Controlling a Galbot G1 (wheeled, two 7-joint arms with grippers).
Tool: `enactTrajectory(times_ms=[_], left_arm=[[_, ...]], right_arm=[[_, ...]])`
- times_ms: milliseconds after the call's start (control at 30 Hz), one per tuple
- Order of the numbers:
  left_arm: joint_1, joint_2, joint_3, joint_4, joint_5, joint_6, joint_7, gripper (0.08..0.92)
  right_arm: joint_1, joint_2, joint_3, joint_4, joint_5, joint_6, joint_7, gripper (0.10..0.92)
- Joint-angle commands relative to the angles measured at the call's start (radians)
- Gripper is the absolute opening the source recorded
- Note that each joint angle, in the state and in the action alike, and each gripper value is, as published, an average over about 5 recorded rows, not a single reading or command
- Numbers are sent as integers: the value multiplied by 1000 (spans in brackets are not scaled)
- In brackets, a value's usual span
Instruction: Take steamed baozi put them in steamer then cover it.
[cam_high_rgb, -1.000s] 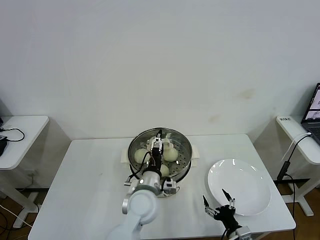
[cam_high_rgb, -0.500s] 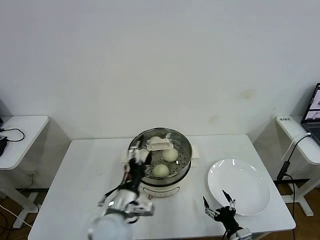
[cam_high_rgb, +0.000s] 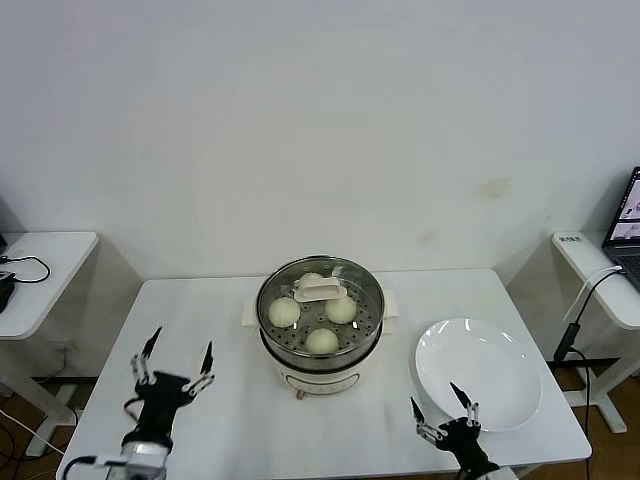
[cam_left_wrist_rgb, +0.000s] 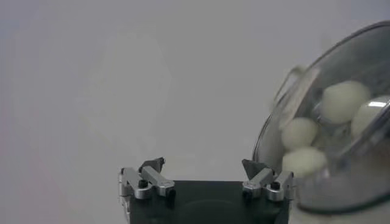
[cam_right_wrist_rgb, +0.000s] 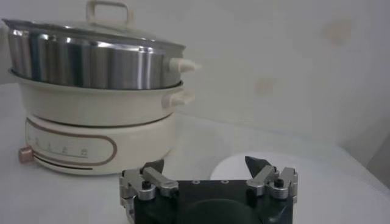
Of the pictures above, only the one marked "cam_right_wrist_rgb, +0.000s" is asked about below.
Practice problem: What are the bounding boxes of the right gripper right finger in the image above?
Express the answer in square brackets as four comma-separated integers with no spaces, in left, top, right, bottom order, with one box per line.
[244,155,299,205]

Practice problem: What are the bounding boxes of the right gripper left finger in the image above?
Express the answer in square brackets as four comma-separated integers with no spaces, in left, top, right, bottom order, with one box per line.
[119,158,180,214]

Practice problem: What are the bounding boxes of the glass lid with cream handle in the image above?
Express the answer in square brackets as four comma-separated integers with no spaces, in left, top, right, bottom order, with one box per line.
[1,0,186,51]

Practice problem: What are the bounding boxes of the perforated steel steamer basket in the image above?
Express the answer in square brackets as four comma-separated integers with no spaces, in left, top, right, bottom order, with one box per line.
[5,26,202,91]

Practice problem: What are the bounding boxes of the white round plate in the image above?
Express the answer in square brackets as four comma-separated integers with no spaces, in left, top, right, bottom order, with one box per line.
[209,151,308,183]

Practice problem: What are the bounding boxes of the cream electric cooker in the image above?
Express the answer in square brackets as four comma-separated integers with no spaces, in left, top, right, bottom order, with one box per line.
[9,69,196,177]

